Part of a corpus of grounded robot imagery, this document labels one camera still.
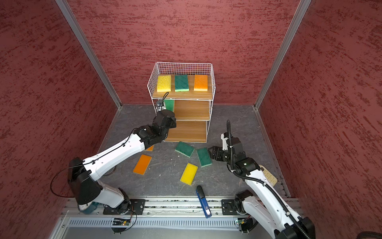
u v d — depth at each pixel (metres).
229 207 0.74
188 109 0.85
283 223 0.40
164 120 0.57
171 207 0.76
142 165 0.87
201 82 0.73
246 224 0.71
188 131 1.05
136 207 0.74
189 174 0.86
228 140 0.71
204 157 0.92
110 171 0.47
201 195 0.74
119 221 0.73
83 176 0.40
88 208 0.70
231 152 0.59
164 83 0.71
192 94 0.70
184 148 0.95
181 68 0.77
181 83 0.71
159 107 0.65
